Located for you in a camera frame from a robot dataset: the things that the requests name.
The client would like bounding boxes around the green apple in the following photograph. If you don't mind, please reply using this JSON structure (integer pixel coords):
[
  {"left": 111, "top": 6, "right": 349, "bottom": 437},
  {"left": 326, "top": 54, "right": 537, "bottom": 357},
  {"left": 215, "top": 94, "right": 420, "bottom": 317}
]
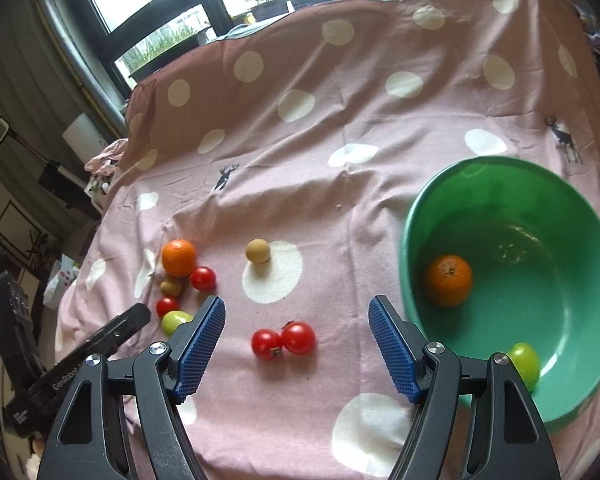
[
  {"left": 161, "top": 310, "right": 193, "bottom": 337},
  {"left": 506, "top": 341, "right": 541, "bottom": 391}
]

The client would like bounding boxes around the red tomato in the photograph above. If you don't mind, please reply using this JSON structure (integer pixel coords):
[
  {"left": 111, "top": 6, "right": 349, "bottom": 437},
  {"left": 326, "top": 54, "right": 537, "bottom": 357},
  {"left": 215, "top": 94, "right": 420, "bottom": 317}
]
[
  {"left": 155, "top": 296, "right": 180, "bottom": 318},
  {"left": 189, "top": 266, "right": 216, "bottom": 292}
]

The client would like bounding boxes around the large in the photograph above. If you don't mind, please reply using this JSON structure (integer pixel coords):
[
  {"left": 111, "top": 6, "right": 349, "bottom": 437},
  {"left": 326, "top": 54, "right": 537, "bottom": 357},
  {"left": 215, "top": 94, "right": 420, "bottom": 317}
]
[{"left": 422, "top": 255, "right": 474, "bottom": 308}]

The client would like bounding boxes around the orange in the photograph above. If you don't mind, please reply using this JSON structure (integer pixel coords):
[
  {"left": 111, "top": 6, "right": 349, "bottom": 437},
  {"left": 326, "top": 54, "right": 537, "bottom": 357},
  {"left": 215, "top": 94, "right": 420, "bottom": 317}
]
[{"left": 161, "top": 238, "right": 197, "bottom": 278}]

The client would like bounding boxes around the tomato of pair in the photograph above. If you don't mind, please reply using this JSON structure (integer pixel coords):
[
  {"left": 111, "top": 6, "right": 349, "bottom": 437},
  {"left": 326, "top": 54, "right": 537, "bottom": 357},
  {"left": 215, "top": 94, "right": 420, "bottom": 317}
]
[
  {"left": 280, "top": 321, "right": 316, "bottom": 356},
  {"left": 251, "top": 328, "right": 283, "bottom": 361}
]

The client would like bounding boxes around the white printed paper bag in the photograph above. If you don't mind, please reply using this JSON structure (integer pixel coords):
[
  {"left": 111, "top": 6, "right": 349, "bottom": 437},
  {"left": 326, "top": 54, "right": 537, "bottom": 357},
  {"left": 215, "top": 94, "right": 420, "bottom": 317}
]
[{"left": 43, "top": 255, "right": 80, "bottom": 310}]

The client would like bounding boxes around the black floor lamp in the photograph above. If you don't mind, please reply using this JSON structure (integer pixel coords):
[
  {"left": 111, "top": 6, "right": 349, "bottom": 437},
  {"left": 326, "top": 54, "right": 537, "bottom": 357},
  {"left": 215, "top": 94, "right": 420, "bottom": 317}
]
[{"left": 0, "top": 115, "right": 102, "bottom": 221}]

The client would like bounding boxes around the tan longan beside orange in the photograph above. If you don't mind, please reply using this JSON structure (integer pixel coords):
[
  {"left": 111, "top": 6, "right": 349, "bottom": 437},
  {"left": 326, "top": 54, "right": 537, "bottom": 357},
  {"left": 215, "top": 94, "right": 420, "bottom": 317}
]
[{"left": 160, "top": 276, "right": 183, "bottom": 298}]

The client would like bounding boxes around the crumpled pink clothing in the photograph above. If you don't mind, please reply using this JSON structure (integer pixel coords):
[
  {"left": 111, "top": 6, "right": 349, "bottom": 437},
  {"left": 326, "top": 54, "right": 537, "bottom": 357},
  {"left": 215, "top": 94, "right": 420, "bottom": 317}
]
[{"left": 84, "top": 139, "right": 129, "bottom": 177}]

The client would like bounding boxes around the green plastic bowl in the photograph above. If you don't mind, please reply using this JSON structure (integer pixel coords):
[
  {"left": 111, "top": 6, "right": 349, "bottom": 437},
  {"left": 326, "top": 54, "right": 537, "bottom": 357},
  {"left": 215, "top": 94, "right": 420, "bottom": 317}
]
[{"left": 399, "top": 156, "right": 600, "bottom": 432}]

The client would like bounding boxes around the lone tan longan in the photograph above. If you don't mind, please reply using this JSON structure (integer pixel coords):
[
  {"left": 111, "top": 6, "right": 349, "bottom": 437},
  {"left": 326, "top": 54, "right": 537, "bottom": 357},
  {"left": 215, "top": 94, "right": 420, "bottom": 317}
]
[{"left": 245, "top": 238, "right": 271, "bottom": 264}]

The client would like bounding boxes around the pink polka dot cloth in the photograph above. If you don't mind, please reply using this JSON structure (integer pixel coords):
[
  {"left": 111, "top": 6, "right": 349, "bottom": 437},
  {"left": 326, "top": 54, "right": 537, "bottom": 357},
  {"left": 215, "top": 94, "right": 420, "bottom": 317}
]
[{"left": 55, "top": 0, "right": 600, "bottom": 479}]

